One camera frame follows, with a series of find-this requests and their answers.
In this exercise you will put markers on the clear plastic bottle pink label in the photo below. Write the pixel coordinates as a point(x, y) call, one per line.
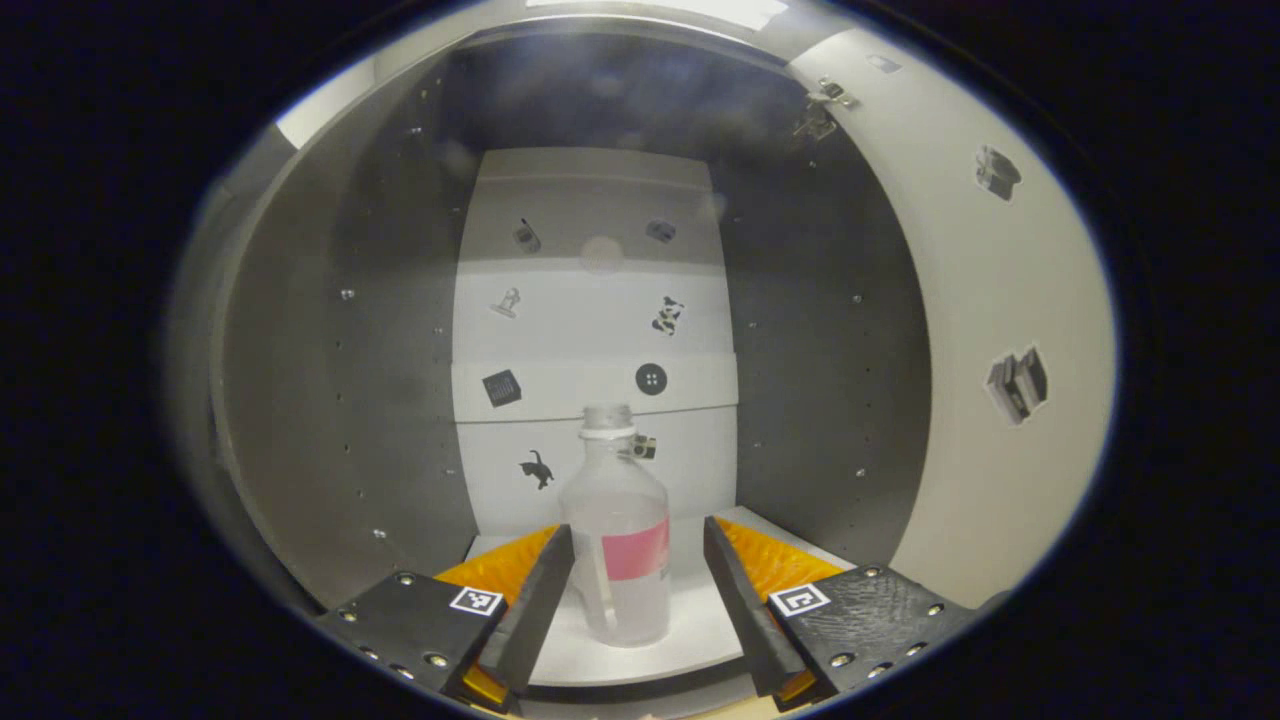
point(625, 510)

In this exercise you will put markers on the grey cabinet door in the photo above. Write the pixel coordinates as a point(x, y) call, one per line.
point(960, 280)

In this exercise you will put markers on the large ceiling light panel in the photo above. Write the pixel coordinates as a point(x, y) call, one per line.
point(660, 10)

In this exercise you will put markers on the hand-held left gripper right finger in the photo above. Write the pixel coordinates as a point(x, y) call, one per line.
point(745, 620)

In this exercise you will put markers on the metal cabinet hinge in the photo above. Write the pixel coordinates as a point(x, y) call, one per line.
point(822, 108)

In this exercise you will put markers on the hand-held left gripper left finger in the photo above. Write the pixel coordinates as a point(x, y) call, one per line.
point(540, 610)

